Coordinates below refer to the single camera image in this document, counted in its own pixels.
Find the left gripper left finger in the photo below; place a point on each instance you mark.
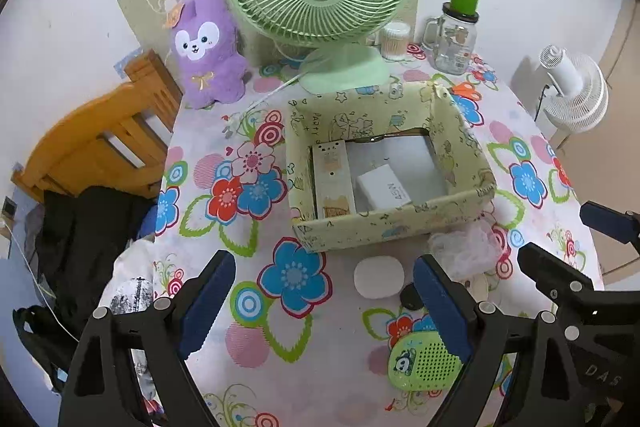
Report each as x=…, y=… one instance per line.
x=102, y=387

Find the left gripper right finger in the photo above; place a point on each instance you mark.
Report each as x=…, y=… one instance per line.
x=544, y=389

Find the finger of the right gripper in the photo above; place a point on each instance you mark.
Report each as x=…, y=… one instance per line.
x=623, y=227
x=557, y=280

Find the green panda speaker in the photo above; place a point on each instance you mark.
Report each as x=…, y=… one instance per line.
x=421, y=362

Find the black key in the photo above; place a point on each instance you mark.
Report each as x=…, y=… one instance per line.
x=410, y=298

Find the clear bag of floss picks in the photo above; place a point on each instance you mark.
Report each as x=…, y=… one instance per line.
x=467, y=251

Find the white oval pebble case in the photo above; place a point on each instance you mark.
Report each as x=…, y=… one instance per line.
x=379, y=277

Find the white 45W charger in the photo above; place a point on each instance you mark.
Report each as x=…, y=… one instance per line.
x=382, y=189

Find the white power strip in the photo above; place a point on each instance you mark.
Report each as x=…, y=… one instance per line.
x=332, y=180

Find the round cream compact case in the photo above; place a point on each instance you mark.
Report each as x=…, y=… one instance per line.
x=478, y=287

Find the white standing fan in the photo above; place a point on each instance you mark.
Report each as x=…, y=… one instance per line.
x=575, y=96

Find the floral tablecloth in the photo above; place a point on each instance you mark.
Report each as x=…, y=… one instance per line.
x=295, y=344

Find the orange scissors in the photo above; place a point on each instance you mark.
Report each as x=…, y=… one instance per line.
x=467, y=90

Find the yellow cartoon storage box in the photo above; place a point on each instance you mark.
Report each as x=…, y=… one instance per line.
x=382, y=163

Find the wooden chair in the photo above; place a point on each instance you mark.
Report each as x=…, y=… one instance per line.
x=107, y=142

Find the glass mason jar mug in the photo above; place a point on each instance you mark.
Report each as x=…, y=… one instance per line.
x=451, y=38

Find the cotton swab container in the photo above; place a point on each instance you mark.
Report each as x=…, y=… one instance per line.
x=394, y=38

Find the purple plush toy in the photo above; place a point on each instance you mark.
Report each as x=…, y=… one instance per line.
x=204, y=40

